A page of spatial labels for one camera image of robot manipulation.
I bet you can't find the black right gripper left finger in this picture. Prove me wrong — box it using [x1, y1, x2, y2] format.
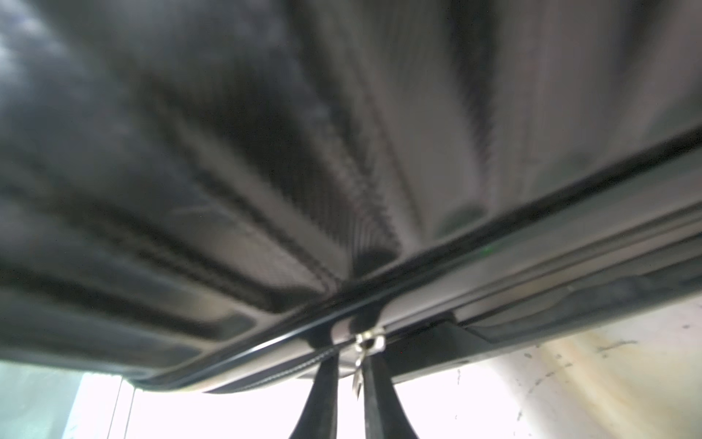
[290, 354, 339, 439]

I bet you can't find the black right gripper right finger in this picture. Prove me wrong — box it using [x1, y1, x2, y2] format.
[361, 354, 418, 439]

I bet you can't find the black hard-shell suitcase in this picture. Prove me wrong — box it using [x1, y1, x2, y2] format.
[1, 1, 701, 393]

